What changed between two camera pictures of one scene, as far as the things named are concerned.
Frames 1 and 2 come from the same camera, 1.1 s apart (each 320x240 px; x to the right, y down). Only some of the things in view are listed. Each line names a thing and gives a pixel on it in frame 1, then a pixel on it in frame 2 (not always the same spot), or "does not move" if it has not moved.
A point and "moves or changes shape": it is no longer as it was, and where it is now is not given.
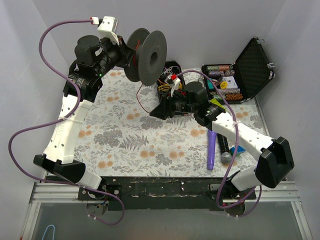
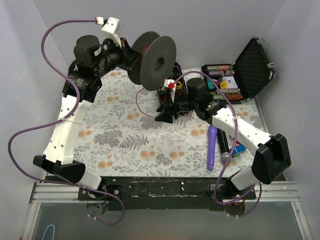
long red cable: (135, 64) -> (142, 89)
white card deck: (231, 82) does not move
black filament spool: (149, 63) moves or changes shape
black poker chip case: (240, 82) does not move
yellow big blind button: (223, 85) does not move
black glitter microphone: (226, 157) does not move
